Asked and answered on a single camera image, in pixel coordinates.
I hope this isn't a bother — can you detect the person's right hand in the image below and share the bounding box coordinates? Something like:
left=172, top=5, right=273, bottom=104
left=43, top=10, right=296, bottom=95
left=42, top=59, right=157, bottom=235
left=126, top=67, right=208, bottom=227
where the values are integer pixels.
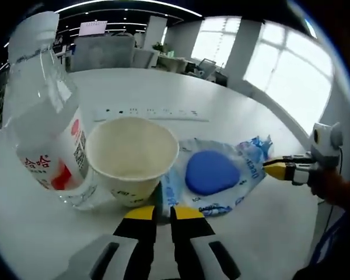
left=309, top=169, right=350, bottom=207

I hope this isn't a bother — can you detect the wall screen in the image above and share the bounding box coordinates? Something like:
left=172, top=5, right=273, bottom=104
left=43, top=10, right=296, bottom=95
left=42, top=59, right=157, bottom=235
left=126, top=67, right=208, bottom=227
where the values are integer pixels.
left=78, top=20, right=109, bottom=37

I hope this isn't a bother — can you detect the blue tissue packet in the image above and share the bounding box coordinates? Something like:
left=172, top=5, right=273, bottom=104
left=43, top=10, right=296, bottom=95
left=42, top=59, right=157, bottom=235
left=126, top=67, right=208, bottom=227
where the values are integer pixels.
left=238, top=134, right=274, bottom=160

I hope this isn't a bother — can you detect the blue pad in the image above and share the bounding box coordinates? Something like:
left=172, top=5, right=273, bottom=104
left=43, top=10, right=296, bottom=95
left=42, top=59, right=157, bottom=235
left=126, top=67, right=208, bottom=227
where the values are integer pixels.
left=160, top=136, right=274, bottom=218

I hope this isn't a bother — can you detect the large window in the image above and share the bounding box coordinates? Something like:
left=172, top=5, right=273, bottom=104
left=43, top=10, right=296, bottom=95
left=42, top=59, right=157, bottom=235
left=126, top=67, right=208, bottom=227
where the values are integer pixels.
left=243, top=22, right=333, bottom=116

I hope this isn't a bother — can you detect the light wooden desk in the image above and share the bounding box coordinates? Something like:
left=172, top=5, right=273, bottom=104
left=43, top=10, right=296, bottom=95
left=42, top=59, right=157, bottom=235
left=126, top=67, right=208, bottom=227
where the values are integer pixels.
left=159, top=55, right=190, bottom=72

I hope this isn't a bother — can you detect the clear water bottle red label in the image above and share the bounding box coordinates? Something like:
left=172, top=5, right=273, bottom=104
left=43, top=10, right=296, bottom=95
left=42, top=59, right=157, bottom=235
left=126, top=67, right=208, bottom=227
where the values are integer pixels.
left=4, top=11, right=97, bottom=211

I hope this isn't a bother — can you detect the grey mesh office chair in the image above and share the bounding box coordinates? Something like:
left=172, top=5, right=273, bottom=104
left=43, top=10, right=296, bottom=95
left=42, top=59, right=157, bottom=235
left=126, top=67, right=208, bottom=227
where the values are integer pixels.
left=69, top=33, right=135, bottom=72

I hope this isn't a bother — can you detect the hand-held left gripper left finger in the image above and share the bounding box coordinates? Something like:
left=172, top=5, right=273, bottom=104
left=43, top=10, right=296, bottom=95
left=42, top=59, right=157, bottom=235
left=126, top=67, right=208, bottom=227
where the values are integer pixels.
left=89, top=205, right=157, bottom=280

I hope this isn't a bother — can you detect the window with blinds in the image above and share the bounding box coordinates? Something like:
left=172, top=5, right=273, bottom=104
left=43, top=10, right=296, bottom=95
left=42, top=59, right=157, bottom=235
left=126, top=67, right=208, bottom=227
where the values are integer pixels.
left=191, top=17, right=242, bottom=64

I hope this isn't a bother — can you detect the black office chair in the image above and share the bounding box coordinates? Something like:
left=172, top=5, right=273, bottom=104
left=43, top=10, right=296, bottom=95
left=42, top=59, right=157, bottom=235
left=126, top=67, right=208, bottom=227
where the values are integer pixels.
left=197, top=58, right=218, bottom=81

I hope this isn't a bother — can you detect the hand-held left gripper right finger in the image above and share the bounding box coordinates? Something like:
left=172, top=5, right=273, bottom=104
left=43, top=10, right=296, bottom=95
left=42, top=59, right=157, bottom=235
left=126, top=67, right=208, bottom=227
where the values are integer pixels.
left=170, top=206, right=242, bottom=280

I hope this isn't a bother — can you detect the white paper cup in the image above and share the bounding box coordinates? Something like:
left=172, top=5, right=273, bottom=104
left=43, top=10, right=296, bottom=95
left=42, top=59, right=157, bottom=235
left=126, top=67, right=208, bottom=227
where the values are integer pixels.
left=85, top=116, right=180, bottom=208

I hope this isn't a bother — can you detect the white socket strip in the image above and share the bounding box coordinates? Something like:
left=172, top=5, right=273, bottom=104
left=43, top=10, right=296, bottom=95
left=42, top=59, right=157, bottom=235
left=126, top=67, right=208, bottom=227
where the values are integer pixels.
left=93, top=107, right=211, bottom=123

